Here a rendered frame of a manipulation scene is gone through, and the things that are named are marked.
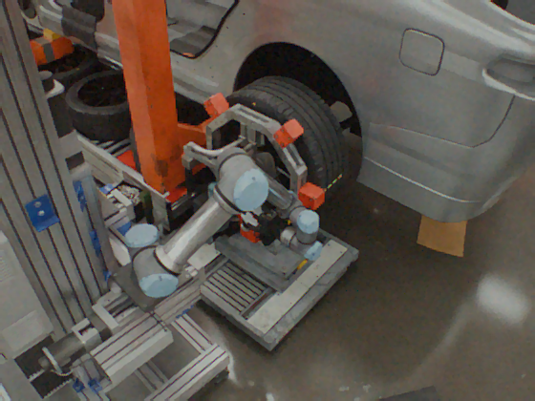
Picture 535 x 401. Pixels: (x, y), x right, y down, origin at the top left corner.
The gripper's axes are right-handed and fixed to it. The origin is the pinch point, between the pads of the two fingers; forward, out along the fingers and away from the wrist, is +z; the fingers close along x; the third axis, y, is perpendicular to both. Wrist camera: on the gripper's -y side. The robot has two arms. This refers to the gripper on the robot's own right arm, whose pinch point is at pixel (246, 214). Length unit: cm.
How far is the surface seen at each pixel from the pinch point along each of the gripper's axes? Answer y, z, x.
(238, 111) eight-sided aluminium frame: 29.0, 24.0, -21.9
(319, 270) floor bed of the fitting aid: -75, -9, -50
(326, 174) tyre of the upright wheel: 8.8, -15.2, -33.4
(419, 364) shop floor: -83, -83, -38
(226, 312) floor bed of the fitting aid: -75, 11, 5
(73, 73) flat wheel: -33, 229, -53
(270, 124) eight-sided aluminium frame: 29.0, 7.2, -23.0
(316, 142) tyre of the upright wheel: 22.2, -8.9, -33.3
